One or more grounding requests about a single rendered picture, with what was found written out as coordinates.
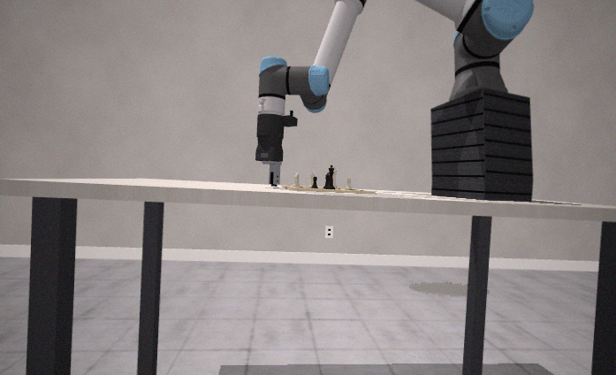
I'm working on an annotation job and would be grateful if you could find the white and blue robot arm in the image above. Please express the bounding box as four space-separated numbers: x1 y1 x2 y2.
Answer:
258 0 534 113

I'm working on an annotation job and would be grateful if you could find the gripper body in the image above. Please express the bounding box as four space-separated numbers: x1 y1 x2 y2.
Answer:
255 96 298 162

